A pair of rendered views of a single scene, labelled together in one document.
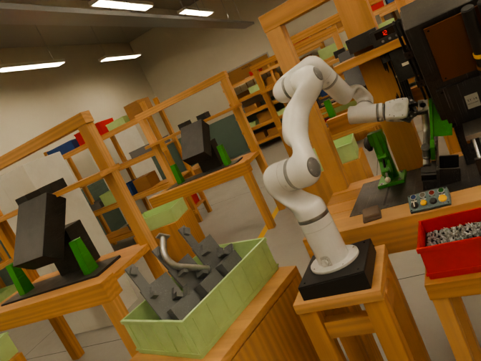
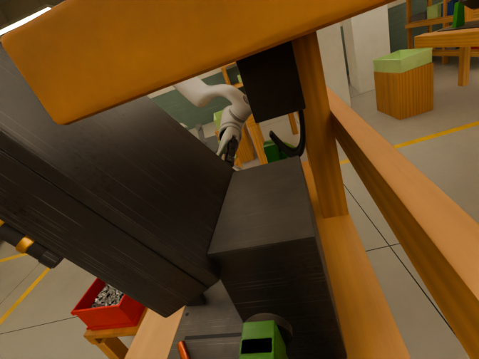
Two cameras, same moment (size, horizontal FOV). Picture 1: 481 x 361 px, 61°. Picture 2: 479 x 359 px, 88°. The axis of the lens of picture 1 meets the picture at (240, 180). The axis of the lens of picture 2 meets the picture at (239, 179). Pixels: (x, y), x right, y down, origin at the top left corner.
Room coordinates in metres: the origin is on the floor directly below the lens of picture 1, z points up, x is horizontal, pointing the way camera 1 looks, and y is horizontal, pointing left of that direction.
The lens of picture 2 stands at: (1.62, -1.56, 1.50)
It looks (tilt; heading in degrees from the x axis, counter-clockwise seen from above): 25 degrees down; 76
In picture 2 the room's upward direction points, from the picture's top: 21 degrees counter-clockwise
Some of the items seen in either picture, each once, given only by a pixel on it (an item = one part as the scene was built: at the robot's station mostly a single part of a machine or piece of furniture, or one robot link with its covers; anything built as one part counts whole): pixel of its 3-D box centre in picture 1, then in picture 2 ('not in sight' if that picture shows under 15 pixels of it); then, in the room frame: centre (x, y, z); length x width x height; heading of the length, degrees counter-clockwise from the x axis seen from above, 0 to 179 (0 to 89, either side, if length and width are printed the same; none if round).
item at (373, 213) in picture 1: (371, 213); not in sight; (1.68, -0.45, 0.91); 0.10 x 0.08 x 0.03; 159
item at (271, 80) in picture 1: (284, 97); not in sight; (11.62, -2.09, 1.11); 3.01 x 0.54 x 2.23; 65
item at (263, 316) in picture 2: not in sight; (268, 329); (1.64, -1.30, 1.12); 0.08 x 0.03 x 0.08; 149
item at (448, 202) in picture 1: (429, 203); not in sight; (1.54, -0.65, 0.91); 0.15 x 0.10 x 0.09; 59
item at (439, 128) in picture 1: (439, 118); not in sight; (1.68, -0.87, 1.17); 0.13 x 0.12 x 0.20; 59
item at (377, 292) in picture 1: (342, 278); not in sight; (1.44, -0.19, 0.83); 0.32 x 0.32 x 0.04; 62
